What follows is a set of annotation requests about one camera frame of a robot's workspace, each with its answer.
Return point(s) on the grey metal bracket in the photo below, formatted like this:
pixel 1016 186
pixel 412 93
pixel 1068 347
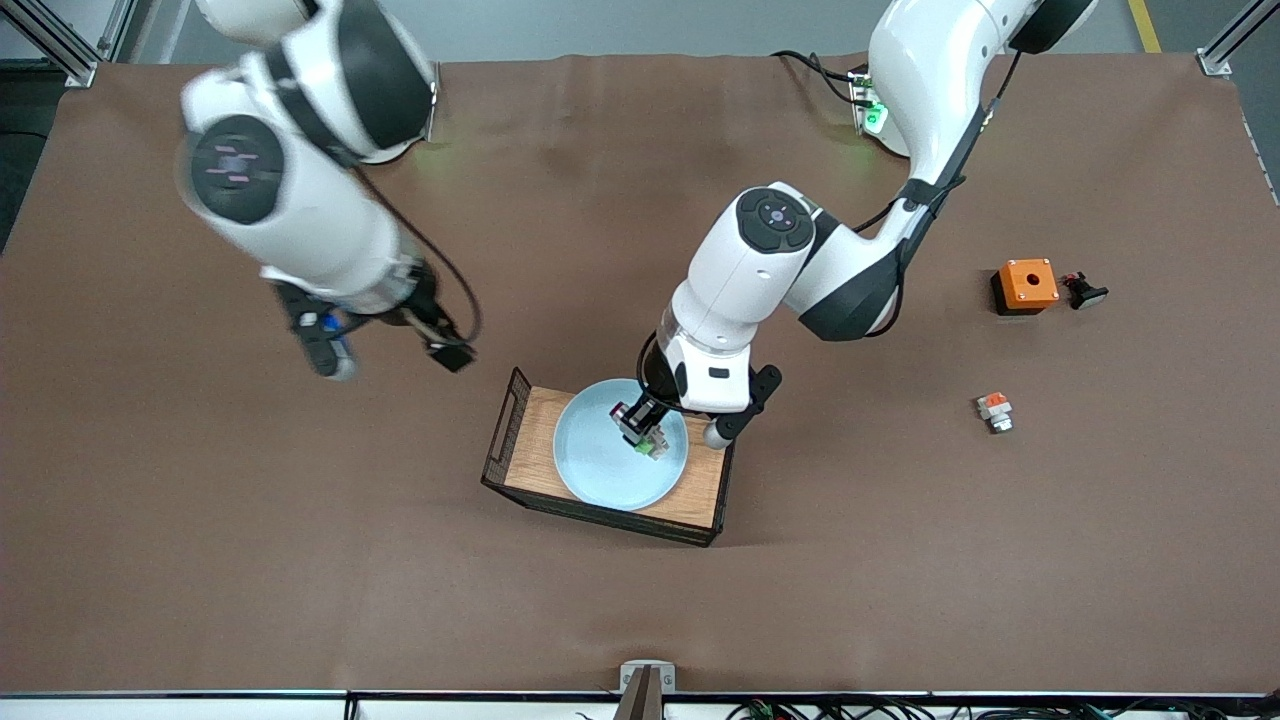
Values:
pixel 628 670

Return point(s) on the orange white contact block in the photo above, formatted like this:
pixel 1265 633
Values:
pixel 994 408

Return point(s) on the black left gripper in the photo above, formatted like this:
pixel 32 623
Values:
pixel 647 407

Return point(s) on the small black button part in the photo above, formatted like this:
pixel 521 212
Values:
pixel 1085 292

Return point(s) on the light blue round plate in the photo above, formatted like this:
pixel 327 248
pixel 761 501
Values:
pixel 600 470

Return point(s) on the white table edge rail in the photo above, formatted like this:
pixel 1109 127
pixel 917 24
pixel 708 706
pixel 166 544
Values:
pixel 200 710

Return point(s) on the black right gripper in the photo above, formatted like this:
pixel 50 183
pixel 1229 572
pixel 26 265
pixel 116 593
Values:
pixel 423 320

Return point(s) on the brown table mat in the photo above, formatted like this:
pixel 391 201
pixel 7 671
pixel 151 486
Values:
pixel 600 620

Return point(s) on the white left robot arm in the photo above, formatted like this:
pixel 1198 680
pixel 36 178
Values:
pixel 740 290

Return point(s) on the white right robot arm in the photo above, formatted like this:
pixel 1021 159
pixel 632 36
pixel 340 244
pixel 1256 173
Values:
pixel 300 210

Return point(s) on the orange button enclosure box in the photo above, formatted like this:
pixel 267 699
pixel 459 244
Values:
pixel 1028 284

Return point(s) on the base connector box green light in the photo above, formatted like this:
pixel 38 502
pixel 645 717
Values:
pixel 866 105

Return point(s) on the aluminium frame profile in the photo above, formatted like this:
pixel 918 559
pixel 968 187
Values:
pixel 1215 62
pixel 80 68

